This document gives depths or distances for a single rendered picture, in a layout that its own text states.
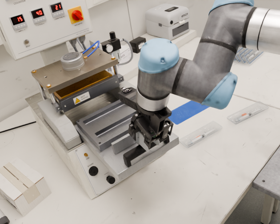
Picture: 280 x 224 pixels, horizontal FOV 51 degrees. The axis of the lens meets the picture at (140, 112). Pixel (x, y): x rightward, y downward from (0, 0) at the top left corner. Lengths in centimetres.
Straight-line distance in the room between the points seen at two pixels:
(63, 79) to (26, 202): 43
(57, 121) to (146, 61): 54
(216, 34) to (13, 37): 77
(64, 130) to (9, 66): 71
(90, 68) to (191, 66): 55
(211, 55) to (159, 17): 140
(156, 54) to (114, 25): 140
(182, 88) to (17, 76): 119
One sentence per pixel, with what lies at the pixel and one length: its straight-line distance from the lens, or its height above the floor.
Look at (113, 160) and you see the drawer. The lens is 86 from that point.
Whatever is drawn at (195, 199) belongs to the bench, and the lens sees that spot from 101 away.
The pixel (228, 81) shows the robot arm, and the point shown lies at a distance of 57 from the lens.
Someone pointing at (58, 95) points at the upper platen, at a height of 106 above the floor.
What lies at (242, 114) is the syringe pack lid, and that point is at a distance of 130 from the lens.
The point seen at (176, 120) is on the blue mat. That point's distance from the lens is 131.
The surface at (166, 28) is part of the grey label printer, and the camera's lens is 193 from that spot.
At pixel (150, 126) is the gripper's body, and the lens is 70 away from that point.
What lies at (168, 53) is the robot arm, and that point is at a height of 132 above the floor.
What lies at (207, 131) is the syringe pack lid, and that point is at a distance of 121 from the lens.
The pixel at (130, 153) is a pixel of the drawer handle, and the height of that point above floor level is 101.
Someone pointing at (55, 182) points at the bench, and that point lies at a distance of 118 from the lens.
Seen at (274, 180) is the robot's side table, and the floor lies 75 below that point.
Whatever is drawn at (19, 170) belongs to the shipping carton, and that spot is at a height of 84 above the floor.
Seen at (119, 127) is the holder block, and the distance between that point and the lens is 95.
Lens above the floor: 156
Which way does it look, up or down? 36 degrees down
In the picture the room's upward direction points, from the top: 10 degrees counter-clockwise
